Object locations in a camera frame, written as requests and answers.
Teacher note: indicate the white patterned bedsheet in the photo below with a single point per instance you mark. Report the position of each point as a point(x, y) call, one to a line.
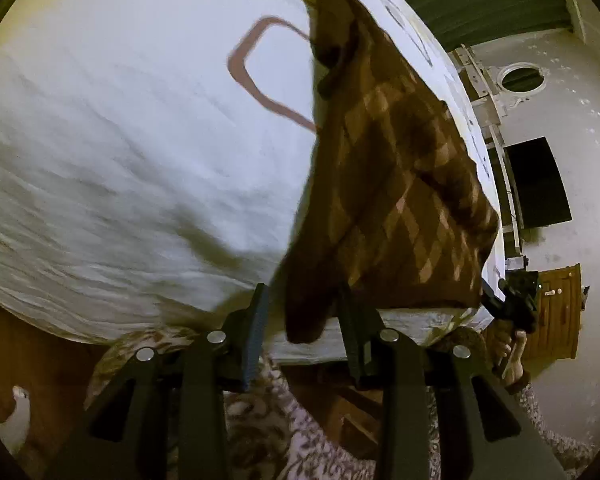
point(130, 160)

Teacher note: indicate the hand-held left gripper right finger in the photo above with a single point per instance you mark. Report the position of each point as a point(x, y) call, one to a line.
point(354, 332)

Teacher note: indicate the brown checked cloth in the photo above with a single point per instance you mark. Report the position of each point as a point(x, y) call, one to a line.
point(390, 170)

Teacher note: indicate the person's right forearm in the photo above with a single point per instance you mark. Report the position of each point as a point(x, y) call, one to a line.
point(517, 384)

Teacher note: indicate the wooden cabinet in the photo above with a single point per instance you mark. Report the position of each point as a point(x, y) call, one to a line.
point(555, 310)

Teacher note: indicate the white board with round hole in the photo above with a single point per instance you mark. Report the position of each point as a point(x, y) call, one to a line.
point(522, 77)

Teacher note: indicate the person's right hand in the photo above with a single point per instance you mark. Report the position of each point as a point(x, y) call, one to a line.
point(510, 355)

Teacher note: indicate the black screen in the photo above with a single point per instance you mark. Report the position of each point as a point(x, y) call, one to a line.
point(537, 182)

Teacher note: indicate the person's patterned clothing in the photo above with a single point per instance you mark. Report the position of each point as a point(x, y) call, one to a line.
point(260, 435)

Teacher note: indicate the white metal rail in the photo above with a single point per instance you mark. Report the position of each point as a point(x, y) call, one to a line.
point(502, 160)

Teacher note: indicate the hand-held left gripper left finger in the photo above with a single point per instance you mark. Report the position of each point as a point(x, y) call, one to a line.
point(256, 332)

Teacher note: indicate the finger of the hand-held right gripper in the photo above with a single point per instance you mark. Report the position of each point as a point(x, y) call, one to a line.
point(491, 299)

